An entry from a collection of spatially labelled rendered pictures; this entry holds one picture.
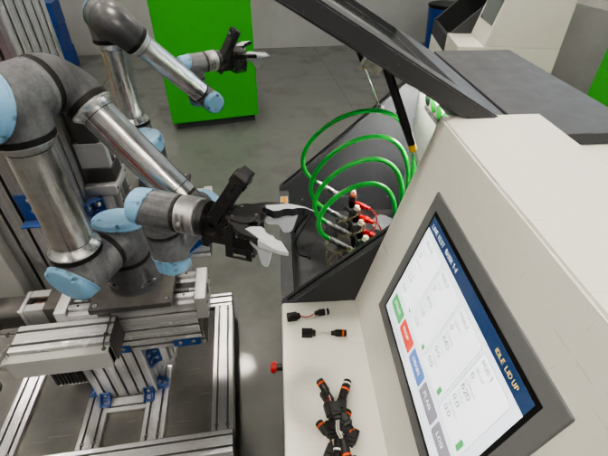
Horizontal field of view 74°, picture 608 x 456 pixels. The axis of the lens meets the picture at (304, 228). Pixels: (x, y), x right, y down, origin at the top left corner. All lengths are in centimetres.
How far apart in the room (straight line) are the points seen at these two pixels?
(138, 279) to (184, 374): 92
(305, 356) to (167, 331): 48
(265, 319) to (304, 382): 141
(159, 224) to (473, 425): 63
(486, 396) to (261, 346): 177
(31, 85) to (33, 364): 76
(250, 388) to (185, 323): 94
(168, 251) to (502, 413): 64
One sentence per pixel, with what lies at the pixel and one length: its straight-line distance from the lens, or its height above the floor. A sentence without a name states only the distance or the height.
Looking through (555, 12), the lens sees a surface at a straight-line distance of 422.
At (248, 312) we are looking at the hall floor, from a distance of 249.
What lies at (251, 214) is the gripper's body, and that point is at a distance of 73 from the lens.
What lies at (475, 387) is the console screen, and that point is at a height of 132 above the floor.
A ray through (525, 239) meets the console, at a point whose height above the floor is 153.
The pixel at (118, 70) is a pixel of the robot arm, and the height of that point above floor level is 147.
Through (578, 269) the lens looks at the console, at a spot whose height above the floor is 155.
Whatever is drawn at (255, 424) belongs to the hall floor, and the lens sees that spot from 211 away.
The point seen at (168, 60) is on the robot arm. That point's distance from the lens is 151.
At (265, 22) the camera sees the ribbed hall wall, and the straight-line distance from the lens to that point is 775.
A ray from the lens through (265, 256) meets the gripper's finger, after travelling 68.
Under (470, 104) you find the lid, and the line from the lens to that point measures 93.
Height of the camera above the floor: 189
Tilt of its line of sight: 38 degrees down
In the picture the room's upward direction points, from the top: straight up
